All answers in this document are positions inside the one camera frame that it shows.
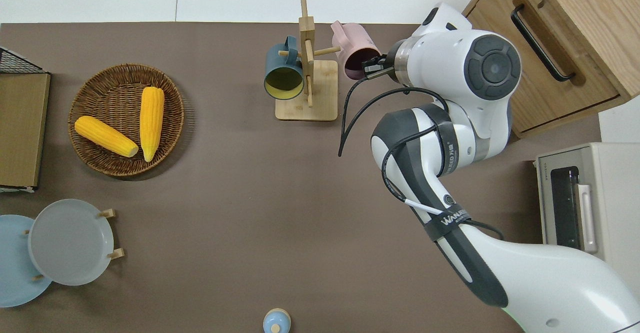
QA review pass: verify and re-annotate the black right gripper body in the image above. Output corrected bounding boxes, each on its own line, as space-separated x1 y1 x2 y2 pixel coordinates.
361 55 392 81

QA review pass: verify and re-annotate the pink mug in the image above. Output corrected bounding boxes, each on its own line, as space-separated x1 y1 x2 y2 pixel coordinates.
330 20 382 81

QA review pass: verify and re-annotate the wooden mug tree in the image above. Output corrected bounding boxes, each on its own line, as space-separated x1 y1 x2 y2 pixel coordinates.
275 0 342 122

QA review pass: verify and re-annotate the dark blue mug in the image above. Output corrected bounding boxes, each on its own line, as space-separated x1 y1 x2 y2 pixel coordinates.
263 35 305 101

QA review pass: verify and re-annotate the brown table mat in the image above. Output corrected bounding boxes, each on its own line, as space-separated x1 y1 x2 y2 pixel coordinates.
0 21 603 333

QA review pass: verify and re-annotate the light wooden cabinet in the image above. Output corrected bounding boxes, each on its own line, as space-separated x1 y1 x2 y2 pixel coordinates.
462 0 640 139

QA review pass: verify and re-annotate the yellow corn cob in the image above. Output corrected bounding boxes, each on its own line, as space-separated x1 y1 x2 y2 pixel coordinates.
74 115 139 158
139 86 165 163

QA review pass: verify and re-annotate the round wicker basket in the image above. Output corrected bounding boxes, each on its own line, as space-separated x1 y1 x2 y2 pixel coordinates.
67 63 185 178

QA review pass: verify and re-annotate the small blue bottle top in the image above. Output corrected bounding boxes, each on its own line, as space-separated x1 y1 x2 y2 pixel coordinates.
263 308 292 333

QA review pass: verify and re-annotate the white toaster oven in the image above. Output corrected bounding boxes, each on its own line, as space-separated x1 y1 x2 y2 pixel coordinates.
534 142 640 301

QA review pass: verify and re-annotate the wooden plate rack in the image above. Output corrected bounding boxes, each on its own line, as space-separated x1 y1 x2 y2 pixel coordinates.
22 208 126 282

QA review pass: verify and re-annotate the grey plate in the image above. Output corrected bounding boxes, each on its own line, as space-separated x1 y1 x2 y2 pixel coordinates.
27 199 115 287

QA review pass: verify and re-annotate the light blue plate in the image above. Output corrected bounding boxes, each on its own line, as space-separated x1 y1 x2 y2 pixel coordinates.
0 214 53 308

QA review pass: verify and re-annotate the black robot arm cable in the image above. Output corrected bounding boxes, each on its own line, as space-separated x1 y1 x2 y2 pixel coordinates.
338 75 505 240

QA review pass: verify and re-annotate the black velcro cable strap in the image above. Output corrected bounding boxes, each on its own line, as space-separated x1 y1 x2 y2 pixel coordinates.
431 104 460 177
424 207 472 242

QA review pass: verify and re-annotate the black cabinet handle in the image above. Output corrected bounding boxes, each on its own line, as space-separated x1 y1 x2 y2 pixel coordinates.
510 4 577 83

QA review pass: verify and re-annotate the white oven door handle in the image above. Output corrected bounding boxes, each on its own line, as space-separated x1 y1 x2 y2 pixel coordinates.
574 184 599 254

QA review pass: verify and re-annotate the black wire mesh rack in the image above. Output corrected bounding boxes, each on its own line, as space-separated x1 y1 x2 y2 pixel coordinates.
0 46 51 75

